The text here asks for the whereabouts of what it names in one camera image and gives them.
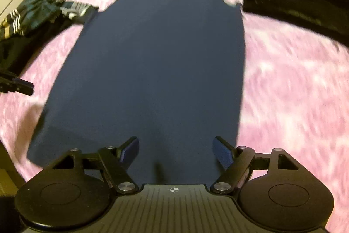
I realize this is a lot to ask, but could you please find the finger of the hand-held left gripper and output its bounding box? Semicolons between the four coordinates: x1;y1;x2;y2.
0;71;34;96

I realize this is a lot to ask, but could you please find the pink floral blanket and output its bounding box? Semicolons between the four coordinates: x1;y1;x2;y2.
0;0;349;195

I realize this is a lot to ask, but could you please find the black garment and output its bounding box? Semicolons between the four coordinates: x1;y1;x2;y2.
0;17;85;78

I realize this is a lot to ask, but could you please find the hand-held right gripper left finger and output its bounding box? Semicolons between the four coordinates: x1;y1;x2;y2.
52;136;140;194

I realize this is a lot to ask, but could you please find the navy sleeveless garment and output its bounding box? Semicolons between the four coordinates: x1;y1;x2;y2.
27;0;246;187

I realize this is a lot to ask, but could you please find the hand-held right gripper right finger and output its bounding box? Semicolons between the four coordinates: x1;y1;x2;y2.
210;136;300;194

